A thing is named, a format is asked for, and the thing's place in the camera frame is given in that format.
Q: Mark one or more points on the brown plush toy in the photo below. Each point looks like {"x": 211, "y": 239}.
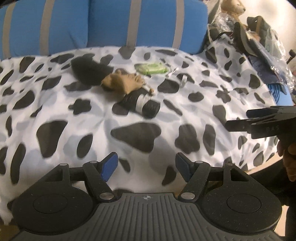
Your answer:
{"x": 233, "y": 7}

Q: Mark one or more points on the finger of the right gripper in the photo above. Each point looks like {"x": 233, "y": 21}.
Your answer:
{"x": 261, "y": 112}
{"x": 246, "y": 125}

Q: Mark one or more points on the blue striped cushion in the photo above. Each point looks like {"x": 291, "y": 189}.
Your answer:
{"x": 177, "y": 24}
{"x": 43, "y": 27}

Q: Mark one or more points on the left blue striped cushion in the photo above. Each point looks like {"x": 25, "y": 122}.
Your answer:
{"x": 43, "y": 27}

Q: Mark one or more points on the clutter pile with plastic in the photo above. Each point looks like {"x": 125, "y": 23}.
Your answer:
{"x": 261, "y": 45}

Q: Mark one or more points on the tan drawstring pouch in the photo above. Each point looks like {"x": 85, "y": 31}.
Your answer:
{"x": 125, "y": 83}

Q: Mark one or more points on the green wet wipes pack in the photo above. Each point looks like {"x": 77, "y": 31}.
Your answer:
{"x": 150, "y": 68}

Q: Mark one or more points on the right blue striped cushion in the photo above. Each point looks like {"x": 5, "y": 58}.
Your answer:
{"x": 177, "y": 24}

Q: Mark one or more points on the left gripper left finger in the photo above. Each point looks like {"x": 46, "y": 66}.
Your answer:
{"x": 96, "y": 176}

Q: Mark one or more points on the black foam sponge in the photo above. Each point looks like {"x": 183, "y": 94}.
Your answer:
{"x": 90, "y": 72}

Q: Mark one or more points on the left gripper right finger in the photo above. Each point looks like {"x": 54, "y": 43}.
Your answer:
{"x": 195, "y": 174}

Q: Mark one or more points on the black roll with white band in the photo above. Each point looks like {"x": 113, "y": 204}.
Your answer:
{"x": 140, "y": 101}

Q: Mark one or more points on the cow print blanket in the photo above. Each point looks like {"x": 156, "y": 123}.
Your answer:
{"x": 49, "y": 117}

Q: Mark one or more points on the white cable adapter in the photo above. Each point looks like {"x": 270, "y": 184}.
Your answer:
{"x": 175, "y": 74}

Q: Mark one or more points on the right hand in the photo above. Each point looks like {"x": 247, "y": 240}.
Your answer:
{"x": 288, "y": 156}

